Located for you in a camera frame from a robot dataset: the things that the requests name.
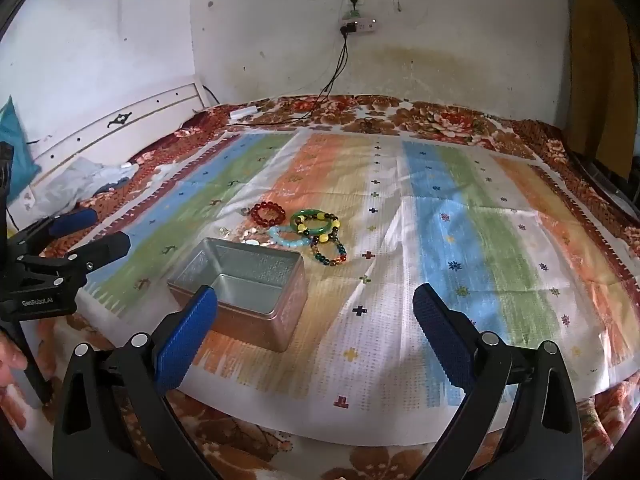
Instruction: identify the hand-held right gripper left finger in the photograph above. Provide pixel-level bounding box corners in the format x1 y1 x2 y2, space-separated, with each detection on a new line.
52 285 221 480

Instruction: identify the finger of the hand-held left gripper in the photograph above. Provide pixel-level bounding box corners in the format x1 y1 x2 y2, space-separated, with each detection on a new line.
6 208 99 257
17 231 132 291

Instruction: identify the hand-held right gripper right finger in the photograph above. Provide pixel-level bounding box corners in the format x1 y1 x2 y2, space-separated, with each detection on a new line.
412 282 586 480

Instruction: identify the silver metal tin box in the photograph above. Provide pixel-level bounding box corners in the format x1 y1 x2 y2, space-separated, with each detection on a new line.
166 237 307 353

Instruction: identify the multicolour glass bead bracelet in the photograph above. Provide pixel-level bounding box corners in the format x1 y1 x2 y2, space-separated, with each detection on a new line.
310 236 348 266

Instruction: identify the red bead bracelet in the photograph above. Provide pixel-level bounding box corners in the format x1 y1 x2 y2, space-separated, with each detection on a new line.
250 201 287 228

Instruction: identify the yellow and dark bead bracelet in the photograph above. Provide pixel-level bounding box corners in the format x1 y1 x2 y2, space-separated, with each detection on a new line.
299 214 343 246

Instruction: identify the green jade bangle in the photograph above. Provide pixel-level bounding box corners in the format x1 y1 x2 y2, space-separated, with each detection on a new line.
290 209 335 235

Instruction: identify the person's left hand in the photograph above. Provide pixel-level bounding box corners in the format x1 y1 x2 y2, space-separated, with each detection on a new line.
0 332 29 387

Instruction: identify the grey crumpled clothing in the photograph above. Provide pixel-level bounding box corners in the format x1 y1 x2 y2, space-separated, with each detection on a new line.
29 156 139 212

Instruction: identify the striped colourful cloth mat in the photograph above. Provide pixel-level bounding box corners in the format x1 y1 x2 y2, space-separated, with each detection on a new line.
52 127 640 448

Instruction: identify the white bed headboard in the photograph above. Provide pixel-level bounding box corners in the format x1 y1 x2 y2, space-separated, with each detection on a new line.
7 82 207 233

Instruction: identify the teal pillow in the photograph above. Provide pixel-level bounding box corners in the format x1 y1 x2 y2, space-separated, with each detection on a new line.
0 96 42 202

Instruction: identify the yellow hanging cloth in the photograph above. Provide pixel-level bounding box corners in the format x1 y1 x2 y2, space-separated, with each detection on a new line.
566 0 637 177

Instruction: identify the white power strip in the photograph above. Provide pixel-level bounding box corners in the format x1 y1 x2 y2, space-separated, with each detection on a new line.
338 18 377 34

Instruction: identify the white pearl shell bracelet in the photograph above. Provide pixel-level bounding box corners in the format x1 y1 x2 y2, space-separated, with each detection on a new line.
234 226 272 247

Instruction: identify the light blue bead bracelet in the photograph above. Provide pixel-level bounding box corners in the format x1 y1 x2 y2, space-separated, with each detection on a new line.
267 225 313 248

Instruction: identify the black charging cable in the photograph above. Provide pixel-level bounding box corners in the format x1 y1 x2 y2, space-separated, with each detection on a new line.
240 25 358 126

